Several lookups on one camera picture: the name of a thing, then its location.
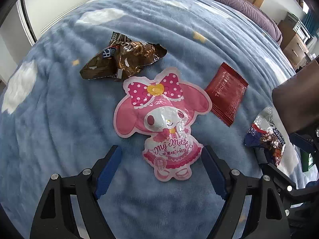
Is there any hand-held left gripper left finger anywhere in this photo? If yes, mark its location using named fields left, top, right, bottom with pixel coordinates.
left=29, top=145, right=122, bottom=239

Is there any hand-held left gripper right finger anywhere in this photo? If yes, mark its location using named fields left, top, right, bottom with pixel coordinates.
left=201, top=145, right=291, bottom=239

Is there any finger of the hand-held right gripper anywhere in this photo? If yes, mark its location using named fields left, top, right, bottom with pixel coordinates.
left=289, top=127, right=319, bottom=155
left=254, top=147, right=319, bottom=212

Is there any blue silver snack packet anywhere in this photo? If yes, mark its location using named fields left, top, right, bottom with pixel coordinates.
left=244, top=106, right=286, bottom=168

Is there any green shallow box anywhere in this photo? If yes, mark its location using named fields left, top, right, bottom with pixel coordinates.
left=300, top=151, right=315, bottom=172

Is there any dark red snack packet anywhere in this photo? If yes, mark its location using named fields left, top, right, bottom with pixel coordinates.
left=204, top=62, right=249, bottom=127

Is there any pink character snack packet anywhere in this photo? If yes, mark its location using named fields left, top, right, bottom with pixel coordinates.
left=113, top=67, right=212, bottom=182

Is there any brown snack packet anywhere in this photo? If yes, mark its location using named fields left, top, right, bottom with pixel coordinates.
left=80, top=31, right=167, bottom=82

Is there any brown black electric kettle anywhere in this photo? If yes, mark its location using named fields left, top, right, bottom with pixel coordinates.
left=272, top=57, right=319, bottom=133

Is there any wooden nightstand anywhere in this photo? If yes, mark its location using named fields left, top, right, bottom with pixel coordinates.
left=278, top=20, right=309, bottom=70

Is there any teal curtain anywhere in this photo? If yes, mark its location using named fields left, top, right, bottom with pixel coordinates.
left=303, top=7, right=316, bottom=36

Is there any white wardrobe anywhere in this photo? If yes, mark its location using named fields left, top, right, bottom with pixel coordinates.
left=16, top=0, right=125, bottom=45

